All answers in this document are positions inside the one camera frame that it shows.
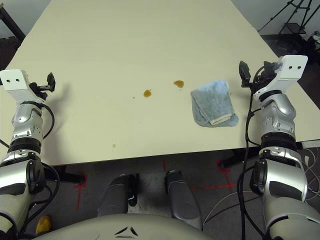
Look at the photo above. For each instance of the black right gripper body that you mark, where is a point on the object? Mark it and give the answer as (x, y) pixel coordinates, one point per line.
(265, 75)

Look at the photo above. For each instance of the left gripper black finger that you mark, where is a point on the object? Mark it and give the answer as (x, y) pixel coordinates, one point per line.
(51, 81)

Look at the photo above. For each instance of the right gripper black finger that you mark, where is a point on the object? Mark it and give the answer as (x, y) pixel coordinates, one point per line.
(245, 72)

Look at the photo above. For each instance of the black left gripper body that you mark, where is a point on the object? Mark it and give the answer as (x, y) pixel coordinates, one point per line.
(40, 88)

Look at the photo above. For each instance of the light blue terry rag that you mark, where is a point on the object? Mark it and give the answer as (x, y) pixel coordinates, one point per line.
(212, 102)

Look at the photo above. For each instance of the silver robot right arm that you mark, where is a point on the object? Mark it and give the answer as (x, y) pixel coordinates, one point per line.
(277, 117)

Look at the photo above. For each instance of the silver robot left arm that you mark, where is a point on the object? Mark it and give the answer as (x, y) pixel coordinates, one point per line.
(25, 120)

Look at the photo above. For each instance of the dark foam puzzle mat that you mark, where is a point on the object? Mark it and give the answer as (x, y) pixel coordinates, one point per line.
(8, 53)

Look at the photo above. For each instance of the black tripod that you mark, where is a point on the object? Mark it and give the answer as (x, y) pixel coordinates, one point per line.
(272, 18)

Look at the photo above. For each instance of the white trash in bin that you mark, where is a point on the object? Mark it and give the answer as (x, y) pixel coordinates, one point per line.
(316, 38)

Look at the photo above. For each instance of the large brown liquid spill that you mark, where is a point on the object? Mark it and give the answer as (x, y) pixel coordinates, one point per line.
(179, 84)

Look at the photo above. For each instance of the dark framed desk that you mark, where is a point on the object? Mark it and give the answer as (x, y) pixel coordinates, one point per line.
(13, 23)

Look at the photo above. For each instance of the white power strip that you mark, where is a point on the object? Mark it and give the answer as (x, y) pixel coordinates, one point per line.
(311, 144)

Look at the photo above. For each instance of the black table foot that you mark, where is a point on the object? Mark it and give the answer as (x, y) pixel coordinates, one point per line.
(72, 177)
(232, 161)

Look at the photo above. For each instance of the round brown liquid spill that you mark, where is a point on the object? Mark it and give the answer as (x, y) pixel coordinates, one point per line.
(147, 93)

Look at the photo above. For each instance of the grey robot left leg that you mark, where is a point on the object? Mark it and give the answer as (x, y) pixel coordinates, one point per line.
(115, 195)

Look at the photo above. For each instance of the grey robot leg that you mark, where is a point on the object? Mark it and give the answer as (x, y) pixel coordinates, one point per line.
(115, 195)
(182, 200)

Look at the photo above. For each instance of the yellow floor object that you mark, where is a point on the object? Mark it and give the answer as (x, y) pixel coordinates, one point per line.
(43, 225)

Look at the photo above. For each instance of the grey robot right leg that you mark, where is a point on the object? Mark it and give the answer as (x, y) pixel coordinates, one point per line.
(182, 200)

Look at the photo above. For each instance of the grey robot torso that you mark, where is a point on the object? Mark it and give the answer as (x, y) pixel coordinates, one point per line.
(100, 230)

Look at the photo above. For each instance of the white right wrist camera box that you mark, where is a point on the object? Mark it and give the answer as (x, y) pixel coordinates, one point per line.
(287, 72)

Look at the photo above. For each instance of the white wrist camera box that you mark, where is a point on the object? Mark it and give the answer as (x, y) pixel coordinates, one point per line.
(17, 85)
(287, 72)

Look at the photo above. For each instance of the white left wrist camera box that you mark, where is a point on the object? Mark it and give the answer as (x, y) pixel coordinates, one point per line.
(17, 85)

